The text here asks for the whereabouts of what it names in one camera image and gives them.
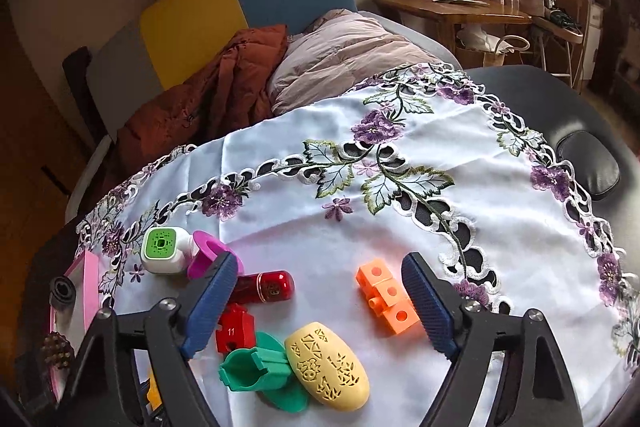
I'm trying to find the rust brown quilted jacket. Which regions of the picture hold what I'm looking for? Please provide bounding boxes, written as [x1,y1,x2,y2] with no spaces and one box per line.
[117,24,291,168]

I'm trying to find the wooden chair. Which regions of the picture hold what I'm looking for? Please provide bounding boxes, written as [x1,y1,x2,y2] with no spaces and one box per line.
[532,0,601,92]

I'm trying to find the orange linked cubes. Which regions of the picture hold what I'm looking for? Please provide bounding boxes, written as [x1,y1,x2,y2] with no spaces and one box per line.
[356,262,420,335]

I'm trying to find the brown hair claw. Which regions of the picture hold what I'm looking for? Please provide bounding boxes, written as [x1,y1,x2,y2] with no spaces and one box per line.
[39,332,76,370]

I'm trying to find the red metallic tube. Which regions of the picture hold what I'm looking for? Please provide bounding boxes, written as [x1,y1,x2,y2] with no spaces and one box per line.
[232,270,295,305]

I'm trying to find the wooden desk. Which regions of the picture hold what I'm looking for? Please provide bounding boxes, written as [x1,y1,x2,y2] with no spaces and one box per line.
[372,0,533,58]

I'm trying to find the yellow oval perforated case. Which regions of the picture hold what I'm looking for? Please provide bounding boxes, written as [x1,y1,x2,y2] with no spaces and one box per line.
[285,321,371,408]

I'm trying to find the white bed frame rail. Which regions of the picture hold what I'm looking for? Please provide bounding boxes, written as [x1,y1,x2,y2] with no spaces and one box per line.
[66,136,113,224]

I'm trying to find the magenta plastic holder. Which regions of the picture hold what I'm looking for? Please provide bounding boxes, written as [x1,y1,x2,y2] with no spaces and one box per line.
[187,230,245,280]

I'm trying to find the black leather cushion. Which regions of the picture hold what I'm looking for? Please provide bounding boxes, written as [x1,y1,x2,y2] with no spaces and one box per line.
[556,132,621,202]

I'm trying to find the red plastic number block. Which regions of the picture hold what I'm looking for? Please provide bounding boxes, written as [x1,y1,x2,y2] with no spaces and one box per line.
[216,303,257,353]

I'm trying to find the pale pink duvet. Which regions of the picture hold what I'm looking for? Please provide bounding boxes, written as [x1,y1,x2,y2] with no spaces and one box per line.
[267,9,451,118]

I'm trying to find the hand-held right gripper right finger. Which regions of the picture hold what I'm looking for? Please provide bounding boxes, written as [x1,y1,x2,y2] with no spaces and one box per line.
[401,252,586,427]

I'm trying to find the pink box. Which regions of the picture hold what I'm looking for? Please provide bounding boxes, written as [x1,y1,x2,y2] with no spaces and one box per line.
[47,249,118,408]

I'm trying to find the dark round cap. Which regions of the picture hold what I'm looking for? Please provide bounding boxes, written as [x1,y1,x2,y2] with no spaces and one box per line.
[50,277,77,308]

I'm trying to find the green plastic holder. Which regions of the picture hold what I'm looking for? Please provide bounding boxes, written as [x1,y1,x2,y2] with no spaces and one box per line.
[218,331,310,413]

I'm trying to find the black padded table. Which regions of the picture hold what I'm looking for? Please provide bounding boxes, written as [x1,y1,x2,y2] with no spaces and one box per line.
[465,66,640,258]

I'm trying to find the yellow plastic toy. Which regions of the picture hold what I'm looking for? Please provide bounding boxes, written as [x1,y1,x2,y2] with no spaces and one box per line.
[145,369,163,408]

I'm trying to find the wooden wardrobe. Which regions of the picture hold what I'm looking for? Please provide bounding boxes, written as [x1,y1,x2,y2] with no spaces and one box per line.
[0,7,101,258]

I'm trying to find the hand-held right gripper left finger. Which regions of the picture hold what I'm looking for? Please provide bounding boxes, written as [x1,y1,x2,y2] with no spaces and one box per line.
[52,251,240,427]

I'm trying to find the white plug-in device green top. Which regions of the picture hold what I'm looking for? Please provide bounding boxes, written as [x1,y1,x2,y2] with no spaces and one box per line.
[140,227,193,277]

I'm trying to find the white floral embroidered tablecloth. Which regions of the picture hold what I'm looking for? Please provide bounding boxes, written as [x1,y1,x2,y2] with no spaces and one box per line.
[75,62,640,427]

